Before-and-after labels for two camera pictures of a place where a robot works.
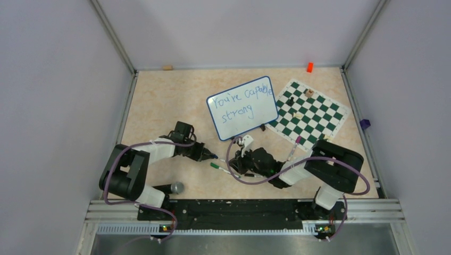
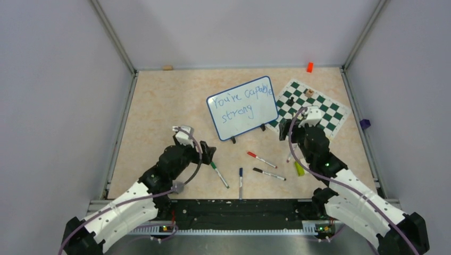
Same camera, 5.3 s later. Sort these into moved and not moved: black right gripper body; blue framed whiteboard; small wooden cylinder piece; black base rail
Moved: black right gripper body
Not moved: small wooden cylinder piece; blue framed whiteboard; black base rail
